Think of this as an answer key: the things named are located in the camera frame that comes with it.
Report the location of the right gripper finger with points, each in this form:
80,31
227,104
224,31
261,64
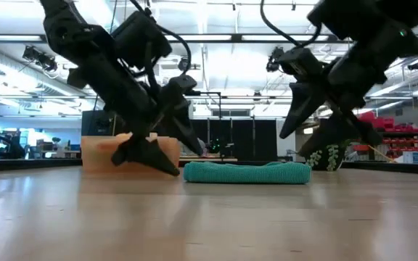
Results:
339,132
303,105

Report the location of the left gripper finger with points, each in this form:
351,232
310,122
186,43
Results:
143,156
180,116

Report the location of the orange plastic bin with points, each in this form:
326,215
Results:
96,156

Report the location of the teal microfiber towel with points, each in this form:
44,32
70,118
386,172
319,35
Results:
245,173

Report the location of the background black robot arm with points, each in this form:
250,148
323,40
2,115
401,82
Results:
218,145

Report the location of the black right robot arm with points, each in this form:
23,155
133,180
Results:
376,18

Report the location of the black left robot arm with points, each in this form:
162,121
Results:
71,32

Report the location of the small potted succulent plant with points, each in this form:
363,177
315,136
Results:
330,156

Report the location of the black computer monitor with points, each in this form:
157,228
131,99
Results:
96,123

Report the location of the small black ceiling device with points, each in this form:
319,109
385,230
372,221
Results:
416,65

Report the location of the white and blue box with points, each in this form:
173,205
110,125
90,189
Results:
414,157

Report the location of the black ceiling spotlight cluster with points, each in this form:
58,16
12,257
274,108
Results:
45,63

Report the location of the round black overhead camera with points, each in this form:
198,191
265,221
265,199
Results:
183,65

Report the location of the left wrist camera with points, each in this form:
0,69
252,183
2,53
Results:
140,36

